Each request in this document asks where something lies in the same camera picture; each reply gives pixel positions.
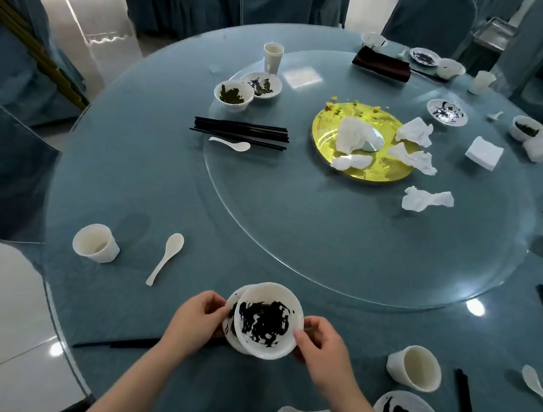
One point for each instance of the folded white napkin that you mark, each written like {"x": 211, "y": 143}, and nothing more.
{"x": 483, "y": 154}

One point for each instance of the yellow round disc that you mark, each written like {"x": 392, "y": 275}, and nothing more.
{"x": 390, "y": 171}

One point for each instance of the metal tray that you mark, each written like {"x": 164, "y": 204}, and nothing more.
{"x": 493, "y": 35}

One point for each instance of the round glass turntable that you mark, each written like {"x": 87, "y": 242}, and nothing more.
{"x": 328, "y": 231}

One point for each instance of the round blue table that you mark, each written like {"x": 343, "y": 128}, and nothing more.
{"x": 144, "y": 186}

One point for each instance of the person's left hand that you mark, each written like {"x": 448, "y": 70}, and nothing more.
{"x": 196, "y": 325}

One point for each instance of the bundle of black chopsticks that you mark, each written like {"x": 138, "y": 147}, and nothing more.
{"x": 241, "y": 132}

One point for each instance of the dark red cloth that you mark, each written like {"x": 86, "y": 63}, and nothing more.
{"x": 382, "y": 64}

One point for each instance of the person's right hand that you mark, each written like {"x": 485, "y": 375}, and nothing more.
{"x": 328, "y": 358}

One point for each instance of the crumpled white tissue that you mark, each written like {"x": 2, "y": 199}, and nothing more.
{"x": 414, "y": 160}
{"x": 416, "y": 131}
{"x": 421, "y": 200}
{"x": 353, "y": 134}
{"x": 349, "y": 163}

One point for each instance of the person's left forearm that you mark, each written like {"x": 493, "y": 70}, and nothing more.
{"x": 127, "y": 394}

